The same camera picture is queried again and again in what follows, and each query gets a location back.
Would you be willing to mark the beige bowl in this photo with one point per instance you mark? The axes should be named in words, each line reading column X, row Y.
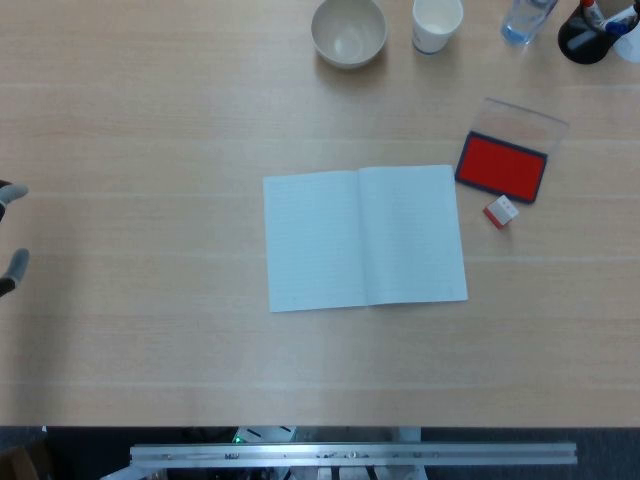
column 348, row 35

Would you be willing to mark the aluminium rail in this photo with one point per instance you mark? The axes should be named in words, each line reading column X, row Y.
column 350, row 452

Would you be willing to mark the red capped marker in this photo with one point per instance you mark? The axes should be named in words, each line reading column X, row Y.
column 590, row 6

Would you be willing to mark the black mesh pen holder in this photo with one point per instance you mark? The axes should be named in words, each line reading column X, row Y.
column 582, row 45

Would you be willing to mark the blue pen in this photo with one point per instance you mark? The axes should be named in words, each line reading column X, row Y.
column 614, row 27

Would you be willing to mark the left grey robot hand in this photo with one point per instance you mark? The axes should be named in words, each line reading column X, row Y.
column 17, row 262

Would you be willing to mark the red ink pad clear lid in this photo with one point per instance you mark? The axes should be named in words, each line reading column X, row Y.
column 500, row 167

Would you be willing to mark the white paper cup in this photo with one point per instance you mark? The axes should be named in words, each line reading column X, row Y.
column 435, row 25

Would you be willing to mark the open lined notebook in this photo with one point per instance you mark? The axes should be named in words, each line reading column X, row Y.
column 320, row 240

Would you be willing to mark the clear plastic water bottle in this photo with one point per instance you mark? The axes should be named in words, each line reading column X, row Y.
column 525, row 25

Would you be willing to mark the red and white stamp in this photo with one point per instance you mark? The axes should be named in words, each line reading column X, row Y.
column 500, row 212

